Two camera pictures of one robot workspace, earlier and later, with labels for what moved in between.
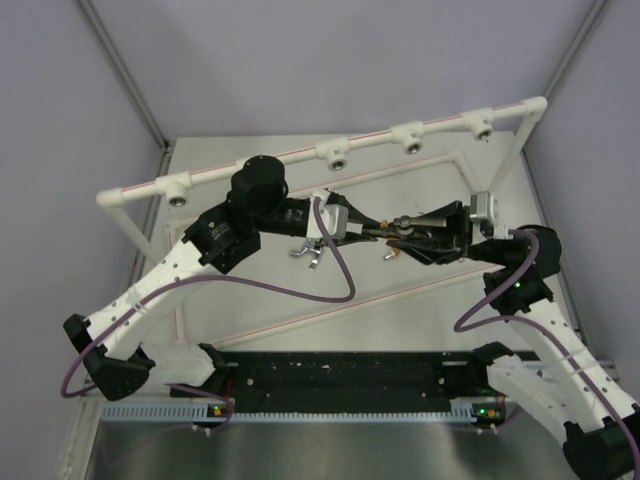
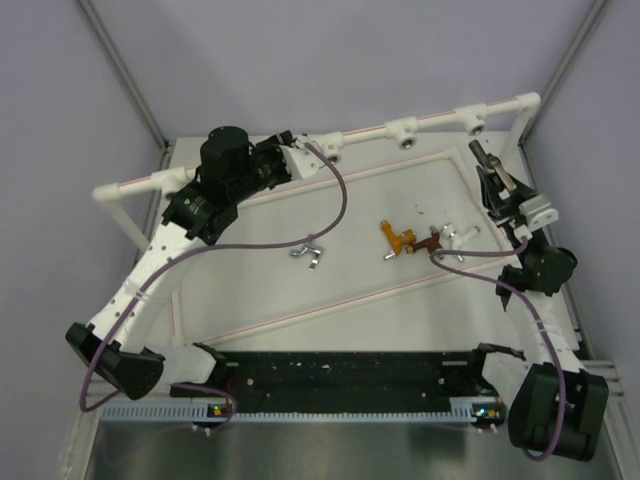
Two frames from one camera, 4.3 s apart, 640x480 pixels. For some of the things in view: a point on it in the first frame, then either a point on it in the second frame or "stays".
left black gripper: (354, 215) to (271, 145)
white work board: (356, 295) stays
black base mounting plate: (348, 381) stays
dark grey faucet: (403, 225) to (492, 163)
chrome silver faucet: (309, 246) stays
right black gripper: (453, 217) to (504, 211)
